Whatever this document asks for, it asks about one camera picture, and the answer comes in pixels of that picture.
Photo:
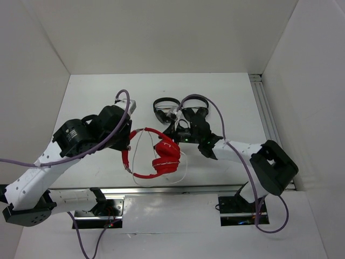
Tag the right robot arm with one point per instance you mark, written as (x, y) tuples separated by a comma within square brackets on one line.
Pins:
[(219, 148)]

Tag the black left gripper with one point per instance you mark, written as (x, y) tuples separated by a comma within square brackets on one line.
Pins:
[(123, 145)]

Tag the aluminium rail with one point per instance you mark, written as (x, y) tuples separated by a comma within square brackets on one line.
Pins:
[(266, 126), (172, 190)]

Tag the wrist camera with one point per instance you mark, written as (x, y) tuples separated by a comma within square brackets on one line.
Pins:
[(174, 115), (129, 106)]

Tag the red over-ear headphones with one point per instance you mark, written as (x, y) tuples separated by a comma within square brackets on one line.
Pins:
[(168, 151)]

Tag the right side aluminium rail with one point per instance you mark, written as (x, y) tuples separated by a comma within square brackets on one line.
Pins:
[(266, 126)]

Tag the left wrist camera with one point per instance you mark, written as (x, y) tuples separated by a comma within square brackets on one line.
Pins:
[(129, 106)]

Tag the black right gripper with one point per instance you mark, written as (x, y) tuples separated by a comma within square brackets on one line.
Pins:
[(172, 132)]

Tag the front aluminium rail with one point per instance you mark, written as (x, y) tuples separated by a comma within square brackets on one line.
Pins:
[(172, 190)]

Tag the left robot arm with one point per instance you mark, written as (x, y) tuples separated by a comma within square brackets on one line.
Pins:
[(30, 200)]

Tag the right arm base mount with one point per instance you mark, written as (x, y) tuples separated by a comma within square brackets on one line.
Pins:
[(235, 211)]

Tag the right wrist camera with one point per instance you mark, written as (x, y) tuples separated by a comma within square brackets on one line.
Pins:
[(174, 115)]

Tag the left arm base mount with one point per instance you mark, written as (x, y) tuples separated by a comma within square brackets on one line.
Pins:
[(106, 213)]

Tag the left black headphones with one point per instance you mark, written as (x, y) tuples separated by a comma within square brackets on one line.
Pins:
[(161, 107)]

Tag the black headphones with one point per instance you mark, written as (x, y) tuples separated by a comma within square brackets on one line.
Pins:
[(195, 106), (161, 107)]

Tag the right black headphones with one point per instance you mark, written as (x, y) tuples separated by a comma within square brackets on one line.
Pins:
[(195, 106)]

